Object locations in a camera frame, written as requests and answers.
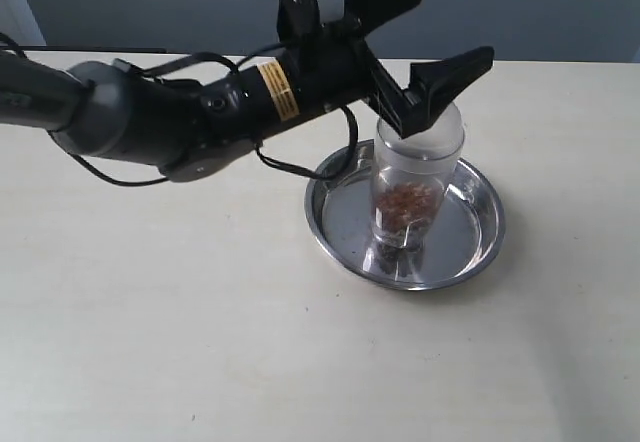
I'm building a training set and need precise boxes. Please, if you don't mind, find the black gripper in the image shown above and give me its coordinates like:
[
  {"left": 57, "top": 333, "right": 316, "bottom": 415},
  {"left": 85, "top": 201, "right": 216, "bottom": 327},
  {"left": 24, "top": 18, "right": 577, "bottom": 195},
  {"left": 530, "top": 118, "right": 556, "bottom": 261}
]
[{"left": 289, "top": 0, "right": 495, "bottom": 138}]

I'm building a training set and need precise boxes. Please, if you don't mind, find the clear plastic shaker bottle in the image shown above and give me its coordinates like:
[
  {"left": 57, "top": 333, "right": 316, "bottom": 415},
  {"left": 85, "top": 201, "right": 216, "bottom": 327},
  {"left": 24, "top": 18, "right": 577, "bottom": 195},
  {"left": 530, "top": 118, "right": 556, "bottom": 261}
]
[{"left": 370, "top": 104, "right": 465, "bottom": 249}]

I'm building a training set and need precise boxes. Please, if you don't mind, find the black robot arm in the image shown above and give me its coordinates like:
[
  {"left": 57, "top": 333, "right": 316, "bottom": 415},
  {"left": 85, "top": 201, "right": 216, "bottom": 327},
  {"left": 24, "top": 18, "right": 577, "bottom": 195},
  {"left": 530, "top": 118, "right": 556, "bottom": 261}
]
[{"left": 1, "top": 0, "right": 494, "bottom": 183}]

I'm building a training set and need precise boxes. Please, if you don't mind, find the round stainless steel tray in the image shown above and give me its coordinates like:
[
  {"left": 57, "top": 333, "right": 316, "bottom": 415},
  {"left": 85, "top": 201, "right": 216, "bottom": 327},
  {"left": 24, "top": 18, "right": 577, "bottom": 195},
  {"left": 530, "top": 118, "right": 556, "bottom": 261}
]
[{"left": 304, "top": 140, "right": 506, "bottom": 291}]

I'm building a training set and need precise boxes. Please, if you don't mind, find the black cable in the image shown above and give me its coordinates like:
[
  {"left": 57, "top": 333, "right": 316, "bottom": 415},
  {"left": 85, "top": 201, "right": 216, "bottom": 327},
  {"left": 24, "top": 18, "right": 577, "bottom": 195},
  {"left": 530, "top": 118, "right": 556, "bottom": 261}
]
[{"left": 0, "top": 31, "right": 361, "bottom": 188}]

